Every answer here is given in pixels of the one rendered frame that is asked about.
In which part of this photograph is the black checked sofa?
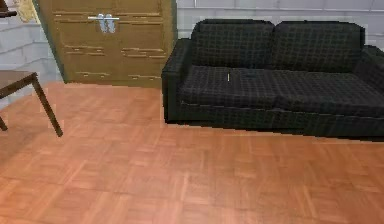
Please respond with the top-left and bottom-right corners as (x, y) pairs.
(161, 18), (384, 142)

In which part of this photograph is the olive wooden room door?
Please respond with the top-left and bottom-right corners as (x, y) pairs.
(32, 0), (178, 89)

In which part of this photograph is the dark brown wooden table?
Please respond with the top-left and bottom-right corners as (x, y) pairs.
(0, 70), (64, 138)

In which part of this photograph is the dark brown shelf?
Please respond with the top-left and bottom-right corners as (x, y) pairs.
(0, 0), (18, 19)

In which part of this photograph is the silver door handle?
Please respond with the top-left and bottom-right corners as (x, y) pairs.
(87, 13), (120, 34)

